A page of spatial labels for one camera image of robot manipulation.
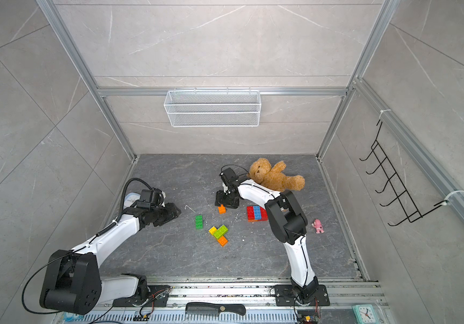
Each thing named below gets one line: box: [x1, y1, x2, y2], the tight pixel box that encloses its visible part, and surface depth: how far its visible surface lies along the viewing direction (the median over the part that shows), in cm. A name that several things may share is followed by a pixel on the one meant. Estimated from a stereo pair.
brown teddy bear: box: [248, 157, 306, 192], surface depth 102 cm
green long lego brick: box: [195, 214, 203, 231], surface depth 92 cm
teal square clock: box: [352, 303, 380, 324], surface depth 70 cm
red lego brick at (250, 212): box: [246, 205, 255, 221], surface depth 95 cm
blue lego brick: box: [253, 205, 262, 221], surface depth 94 cm
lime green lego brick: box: [213, 224, 229, 240], surface depth 88 cm
